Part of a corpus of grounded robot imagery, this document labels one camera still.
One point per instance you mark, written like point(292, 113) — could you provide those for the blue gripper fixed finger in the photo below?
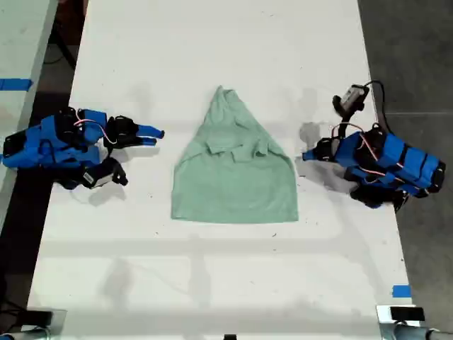
point(150, 130)

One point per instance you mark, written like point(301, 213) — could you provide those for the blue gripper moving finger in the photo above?
point(146, 141)

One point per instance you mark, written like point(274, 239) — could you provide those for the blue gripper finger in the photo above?
point(310, 155)

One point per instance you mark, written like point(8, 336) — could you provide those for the pale green T-shirt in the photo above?
point(233, 184)

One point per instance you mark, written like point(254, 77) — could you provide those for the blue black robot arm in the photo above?
point(400, 163)
point(53, 145)

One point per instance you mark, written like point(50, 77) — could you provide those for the long blue tape strip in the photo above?
point(16, 84)

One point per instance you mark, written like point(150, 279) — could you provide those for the white side table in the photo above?
point(21, 46)

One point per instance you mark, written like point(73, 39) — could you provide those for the short blue tape piece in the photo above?
point(402, 291)

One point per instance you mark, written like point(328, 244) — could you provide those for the small black box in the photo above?
point(407, 313)
point(38, 317)

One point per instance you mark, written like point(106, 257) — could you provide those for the small black clip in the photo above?
point(230, 337)

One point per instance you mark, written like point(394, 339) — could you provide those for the camera black stalk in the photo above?
point(118, 173)
point(345, 111)

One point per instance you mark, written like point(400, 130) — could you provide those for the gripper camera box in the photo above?
point(95, 178)
point(355, 93)

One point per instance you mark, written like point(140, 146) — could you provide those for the metal table clamp bracket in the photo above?
point(56, 324)
point(384, 326)

